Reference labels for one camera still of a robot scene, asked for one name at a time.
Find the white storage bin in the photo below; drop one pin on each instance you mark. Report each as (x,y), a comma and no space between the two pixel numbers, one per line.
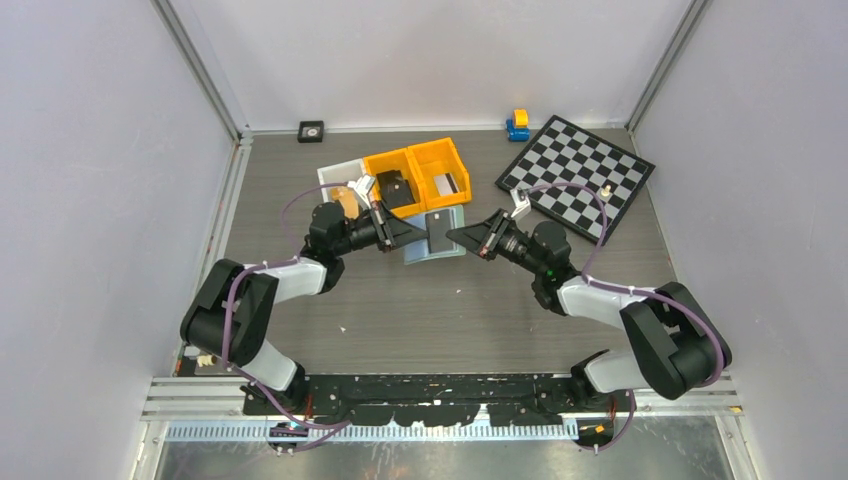
(337,175)

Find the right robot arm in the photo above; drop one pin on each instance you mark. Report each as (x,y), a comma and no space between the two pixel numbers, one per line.
(673,345)

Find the small black square box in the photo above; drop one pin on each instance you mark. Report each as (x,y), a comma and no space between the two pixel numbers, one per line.
(311,131)

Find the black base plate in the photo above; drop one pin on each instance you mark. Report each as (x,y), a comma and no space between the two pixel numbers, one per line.
(436,400)

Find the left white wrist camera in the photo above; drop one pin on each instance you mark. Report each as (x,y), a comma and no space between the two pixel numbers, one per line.
(361,189)

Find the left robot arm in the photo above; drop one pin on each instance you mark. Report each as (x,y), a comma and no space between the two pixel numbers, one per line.
(229,315)

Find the cream chess piece on rail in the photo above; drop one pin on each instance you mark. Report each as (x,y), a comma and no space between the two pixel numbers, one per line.
(205,361)

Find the black wallet in bin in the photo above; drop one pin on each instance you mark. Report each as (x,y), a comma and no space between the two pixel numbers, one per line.
(394,189)

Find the brown cards in white bin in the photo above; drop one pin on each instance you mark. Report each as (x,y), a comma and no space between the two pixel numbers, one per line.
(347,199)

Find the right orange storage bin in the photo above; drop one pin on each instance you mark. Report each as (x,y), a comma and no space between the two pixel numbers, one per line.
(438,157)

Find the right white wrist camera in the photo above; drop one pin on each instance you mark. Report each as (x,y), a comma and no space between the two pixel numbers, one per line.
(522,203)

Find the white card with stripe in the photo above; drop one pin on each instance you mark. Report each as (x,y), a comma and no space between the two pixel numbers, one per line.
(445,184)

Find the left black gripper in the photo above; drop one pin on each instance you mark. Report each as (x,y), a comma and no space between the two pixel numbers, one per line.
(392,233)

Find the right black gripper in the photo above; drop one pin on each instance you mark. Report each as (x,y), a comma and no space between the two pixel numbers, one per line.
(485,237)

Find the black white chessboard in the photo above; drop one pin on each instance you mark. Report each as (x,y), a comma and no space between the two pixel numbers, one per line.
(574,165)

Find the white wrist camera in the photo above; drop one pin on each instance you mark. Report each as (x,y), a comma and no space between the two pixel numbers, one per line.
(361,189)
(522,203)

